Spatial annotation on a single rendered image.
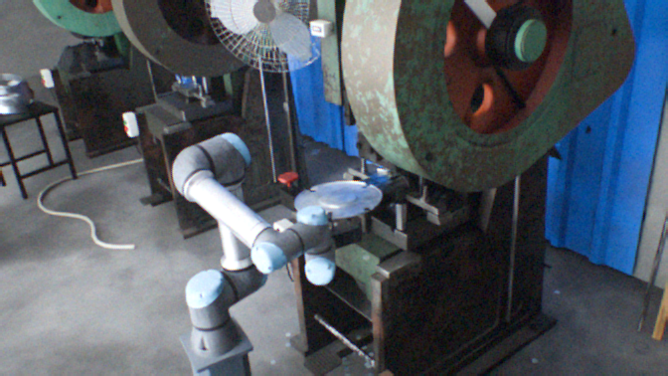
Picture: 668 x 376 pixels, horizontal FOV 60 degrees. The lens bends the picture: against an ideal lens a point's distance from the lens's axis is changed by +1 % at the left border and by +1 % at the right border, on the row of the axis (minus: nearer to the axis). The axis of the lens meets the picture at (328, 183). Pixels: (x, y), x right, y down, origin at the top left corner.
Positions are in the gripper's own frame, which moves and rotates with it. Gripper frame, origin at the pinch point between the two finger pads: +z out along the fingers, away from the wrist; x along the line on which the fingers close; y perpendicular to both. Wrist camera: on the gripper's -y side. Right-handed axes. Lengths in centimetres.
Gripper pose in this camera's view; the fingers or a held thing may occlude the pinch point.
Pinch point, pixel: (331, 216)
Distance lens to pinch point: 179.9
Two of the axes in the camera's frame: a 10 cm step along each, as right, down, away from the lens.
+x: 0.7, 9.3, 3.6
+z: 0.3, -3.6, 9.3
